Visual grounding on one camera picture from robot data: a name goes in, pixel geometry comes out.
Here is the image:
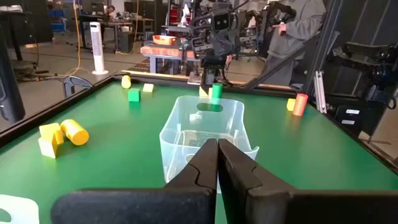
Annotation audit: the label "metal table clamp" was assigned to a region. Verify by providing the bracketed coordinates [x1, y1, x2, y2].
[62, 75, 94, 99]

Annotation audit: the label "orange tray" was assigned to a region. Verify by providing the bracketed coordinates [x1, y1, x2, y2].
[152, 34, 178, 47]

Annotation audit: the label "white tower fan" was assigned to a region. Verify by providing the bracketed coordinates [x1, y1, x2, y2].
[89, 21, 109, 76]

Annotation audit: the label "orange cylinder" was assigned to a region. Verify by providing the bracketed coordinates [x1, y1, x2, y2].
[292, 93, 309, 118]

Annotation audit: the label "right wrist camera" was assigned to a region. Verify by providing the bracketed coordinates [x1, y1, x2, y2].
[213, 11, 232, 31]

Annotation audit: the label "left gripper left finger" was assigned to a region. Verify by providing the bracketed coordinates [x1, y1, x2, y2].
[51, 138, 218, 224]

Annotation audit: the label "black frame strut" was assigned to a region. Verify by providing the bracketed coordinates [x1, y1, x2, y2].
[243, 30, 324, 91]
[303, 0, 346, 96]

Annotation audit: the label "green cube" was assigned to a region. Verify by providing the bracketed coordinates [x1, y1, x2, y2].
[127, 88, 142, 103]

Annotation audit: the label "green cylinder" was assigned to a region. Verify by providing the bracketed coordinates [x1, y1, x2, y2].
[211, 82, 224, 105]

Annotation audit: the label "yellow hanging cable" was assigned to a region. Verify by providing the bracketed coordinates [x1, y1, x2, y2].
[55, 0, 82, 77]

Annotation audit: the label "green table mat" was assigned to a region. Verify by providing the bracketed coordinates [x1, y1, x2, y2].
[0, 81, 398, 224]

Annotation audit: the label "metal mounting plate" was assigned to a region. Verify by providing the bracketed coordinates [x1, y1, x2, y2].
[186, 74, 203, 86]

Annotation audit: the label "black desk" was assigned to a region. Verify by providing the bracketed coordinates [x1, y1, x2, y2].
[0, 4, 54, 62]

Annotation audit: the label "wooden workbench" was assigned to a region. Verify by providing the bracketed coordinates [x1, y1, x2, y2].
[140, 45, 203, 74]

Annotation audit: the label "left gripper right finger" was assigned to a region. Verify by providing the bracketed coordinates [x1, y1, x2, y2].
[218, 138, 398, 224]

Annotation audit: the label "black floor stand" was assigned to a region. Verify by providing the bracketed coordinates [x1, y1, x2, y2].
[0, 37, 27, 124]

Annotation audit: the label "black box white labels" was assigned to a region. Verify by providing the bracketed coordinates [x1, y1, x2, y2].
[332, 99, 388, 141]

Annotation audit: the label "white corner bracket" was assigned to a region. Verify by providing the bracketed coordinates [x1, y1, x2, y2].
[313, 70, 328, 114]

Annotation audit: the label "black table frame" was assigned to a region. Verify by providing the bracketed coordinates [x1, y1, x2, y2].
[0, 72, 398, 175]

